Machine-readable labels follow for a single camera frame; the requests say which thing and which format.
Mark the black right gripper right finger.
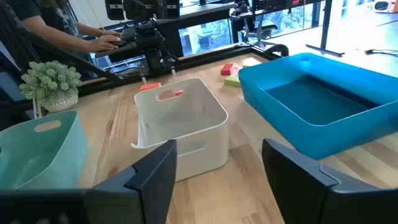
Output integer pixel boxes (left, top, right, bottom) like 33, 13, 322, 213
262, 138, 398, 224

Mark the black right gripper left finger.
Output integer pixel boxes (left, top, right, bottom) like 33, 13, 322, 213
0, 139, 178, 224

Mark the light green wooden block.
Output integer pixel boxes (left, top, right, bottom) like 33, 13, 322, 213
223, 75, 242, 88

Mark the orange wooden block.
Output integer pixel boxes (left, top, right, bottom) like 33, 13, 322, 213
139, 82, 162, 91

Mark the pale pink wooden block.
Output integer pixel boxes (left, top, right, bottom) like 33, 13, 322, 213
157, 90, 175, 101

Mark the black keyboard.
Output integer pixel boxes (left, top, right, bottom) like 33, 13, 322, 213
119, 26, 137, 44

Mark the person's hand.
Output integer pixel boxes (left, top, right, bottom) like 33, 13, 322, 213
90, 34, 121, 53
99, 30, 122, 38

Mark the white plastic bin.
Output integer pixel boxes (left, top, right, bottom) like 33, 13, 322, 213
130, 77, 229, 182

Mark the yellow wooden block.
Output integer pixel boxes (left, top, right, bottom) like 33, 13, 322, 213
241, 57, 262, 68

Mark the green potted plant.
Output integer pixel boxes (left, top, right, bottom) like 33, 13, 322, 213
19, 60, 83, 113

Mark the blue plastic bin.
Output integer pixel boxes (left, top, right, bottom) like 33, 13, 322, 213
238, 52, 398, 161

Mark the black office chair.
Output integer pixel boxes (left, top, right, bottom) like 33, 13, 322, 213
231, 9, 279, 50

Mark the mint green plastic bin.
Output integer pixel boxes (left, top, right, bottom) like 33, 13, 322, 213
0, 110, 89, 190

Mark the person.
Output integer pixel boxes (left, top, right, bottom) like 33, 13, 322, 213
6, 0, 122, 63

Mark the thin white stand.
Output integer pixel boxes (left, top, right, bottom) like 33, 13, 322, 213
32, 98, 44, 119

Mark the white orange device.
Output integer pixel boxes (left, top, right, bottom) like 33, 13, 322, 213
374, 0, 398, 13

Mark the black floor cable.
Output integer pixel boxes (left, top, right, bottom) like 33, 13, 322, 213
357, 48, 398, 58

